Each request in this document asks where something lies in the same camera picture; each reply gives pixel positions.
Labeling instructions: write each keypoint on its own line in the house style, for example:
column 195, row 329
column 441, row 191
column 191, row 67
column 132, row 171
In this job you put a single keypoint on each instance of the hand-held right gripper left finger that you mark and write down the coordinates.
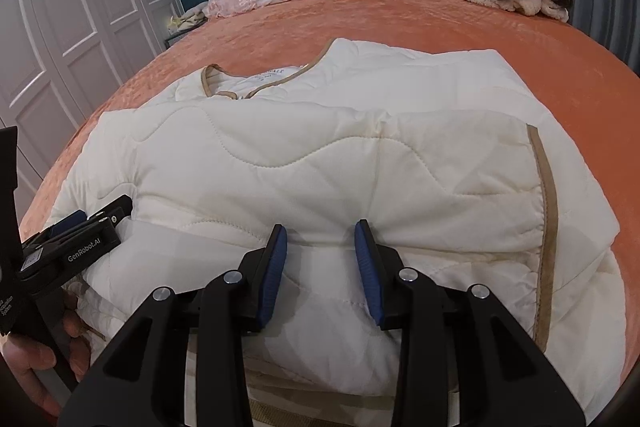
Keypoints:
column 274, row 272

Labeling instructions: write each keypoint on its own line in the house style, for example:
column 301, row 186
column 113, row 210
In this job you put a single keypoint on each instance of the pale yellow cloth bundle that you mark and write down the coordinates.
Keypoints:
column 187, row 19

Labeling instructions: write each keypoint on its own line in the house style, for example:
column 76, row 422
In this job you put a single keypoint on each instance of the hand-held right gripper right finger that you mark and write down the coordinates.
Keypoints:
column 366, row 272

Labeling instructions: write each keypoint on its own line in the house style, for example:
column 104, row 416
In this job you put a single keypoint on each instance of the orange plush bedspread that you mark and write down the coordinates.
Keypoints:
column 400, row 22

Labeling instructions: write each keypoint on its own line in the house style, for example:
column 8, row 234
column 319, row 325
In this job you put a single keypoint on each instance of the white quilted jacket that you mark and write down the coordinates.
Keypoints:
column 350, row 167

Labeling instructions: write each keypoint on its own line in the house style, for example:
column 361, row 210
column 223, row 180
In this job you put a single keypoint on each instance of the person's left hand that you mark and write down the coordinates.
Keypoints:
column 30, row 372

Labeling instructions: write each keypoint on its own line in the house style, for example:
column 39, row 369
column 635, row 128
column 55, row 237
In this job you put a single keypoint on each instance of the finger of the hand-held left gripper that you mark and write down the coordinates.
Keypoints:
column 72, row 221
column 85, row 247

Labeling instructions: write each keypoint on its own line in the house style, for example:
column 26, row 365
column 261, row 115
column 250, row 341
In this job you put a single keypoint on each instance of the white panelled wardrobe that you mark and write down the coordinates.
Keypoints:
column 75, row 32

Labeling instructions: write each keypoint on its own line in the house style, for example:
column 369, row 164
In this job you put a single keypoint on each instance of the grey nightstand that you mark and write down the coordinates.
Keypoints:
column 172, row 41

